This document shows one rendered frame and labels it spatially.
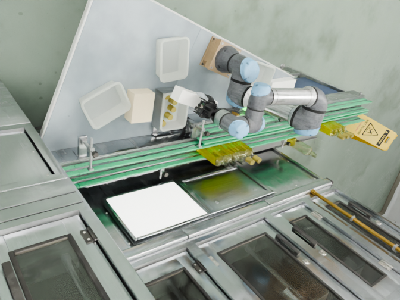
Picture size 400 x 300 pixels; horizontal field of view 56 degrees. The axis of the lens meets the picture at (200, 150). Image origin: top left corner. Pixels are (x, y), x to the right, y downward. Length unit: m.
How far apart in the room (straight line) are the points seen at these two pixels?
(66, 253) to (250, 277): 0.84
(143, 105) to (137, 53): 0.26
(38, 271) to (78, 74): 1.00
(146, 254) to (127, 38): 1.00
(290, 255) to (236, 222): 0.30
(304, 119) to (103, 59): 1.00
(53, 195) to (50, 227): 0.14
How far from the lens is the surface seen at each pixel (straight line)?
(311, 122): 1.89
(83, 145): 1.89
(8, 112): 1.98
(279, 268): 1.82
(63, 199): 1.36
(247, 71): 2.00
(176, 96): 1.73
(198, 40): 2.14
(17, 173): 1.53
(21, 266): 1.18
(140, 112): 1.99
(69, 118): 1.93
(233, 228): 1.91
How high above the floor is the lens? 2.40
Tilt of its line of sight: 42 degrees down
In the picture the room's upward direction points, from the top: 128 degrees clockwise
